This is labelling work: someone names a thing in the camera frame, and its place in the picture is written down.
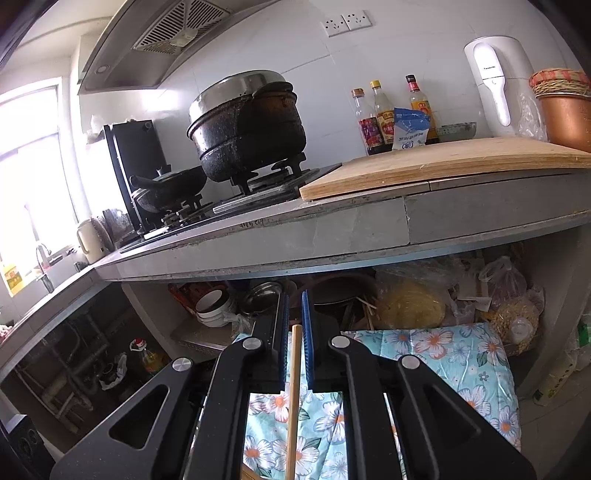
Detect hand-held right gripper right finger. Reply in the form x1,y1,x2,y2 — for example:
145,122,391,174
301,290,539,480

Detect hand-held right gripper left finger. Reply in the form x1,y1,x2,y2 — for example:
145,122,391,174
50,293,291,480

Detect light wooden chopstick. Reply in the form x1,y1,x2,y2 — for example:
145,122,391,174
285,324,304,480

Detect steel bowl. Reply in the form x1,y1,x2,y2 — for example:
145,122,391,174
240,281,284,317

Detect stack of white bowls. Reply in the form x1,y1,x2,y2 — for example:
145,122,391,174
195,288,237,329

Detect grey drain pipes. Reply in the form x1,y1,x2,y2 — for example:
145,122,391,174
14,314,108,417

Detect large clear plastic bag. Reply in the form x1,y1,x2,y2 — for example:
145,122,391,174
375,269,459,331

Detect grey concrete counter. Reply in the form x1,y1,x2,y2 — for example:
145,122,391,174
0,168,591,374

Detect floral blue blanket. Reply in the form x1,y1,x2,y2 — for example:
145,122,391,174
231,322,522,480

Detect cooking oil bottle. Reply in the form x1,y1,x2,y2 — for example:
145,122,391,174
130,338,170,377

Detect black gas stove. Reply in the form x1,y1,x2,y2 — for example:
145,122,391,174
117,159,343,253

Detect yellow labelled bottle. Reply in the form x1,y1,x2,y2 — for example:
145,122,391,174
2,265,25,296

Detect steel faucet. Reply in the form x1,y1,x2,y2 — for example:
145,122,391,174
36,244,66,294

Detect black pan with lid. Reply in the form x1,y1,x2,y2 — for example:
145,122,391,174
129,164,208,214

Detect plastic bag of peanuts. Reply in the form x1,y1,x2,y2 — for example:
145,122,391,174
479,256,546,357

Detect large black pot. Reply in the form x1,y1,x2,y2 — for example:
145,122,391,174
187,70,308,184

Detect cream kettle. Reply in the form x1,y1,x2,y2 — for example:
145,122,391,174
76,218,114,264

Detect wooden cutting board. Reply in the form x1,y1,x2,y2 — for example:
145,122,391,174
299,136,591,202

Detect blue and white salt bag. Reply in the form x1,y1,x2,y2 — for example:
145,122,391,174
392,107,433,151

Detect black splash guard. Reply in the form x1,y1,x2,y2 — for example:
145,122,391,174
104,120,169,232

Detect patterned ceramic bowl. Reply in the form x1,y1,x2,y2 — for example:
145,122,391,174
436,121,478,142

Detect white rice sack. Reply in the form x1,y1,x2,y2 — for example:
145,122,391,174
533,323,591,408

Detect bright window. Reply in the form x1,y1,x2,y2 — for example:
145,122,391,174
0,78,80,278

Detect crumpled clear plastic bag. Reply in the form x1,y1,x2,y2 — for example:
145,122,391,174
514,92,551,142

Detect white electric kettle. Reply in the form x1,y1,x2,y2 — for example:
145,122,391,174
464,36,536,138

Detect steel range hood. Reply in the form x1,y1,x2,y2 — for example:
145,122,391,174
78,0,232,96

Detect copper pot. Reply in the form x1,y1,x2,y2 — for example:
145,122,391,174
536,92,591,154

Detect wicker basket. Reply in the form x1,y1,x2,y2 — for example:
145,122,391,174
529,68,591,99

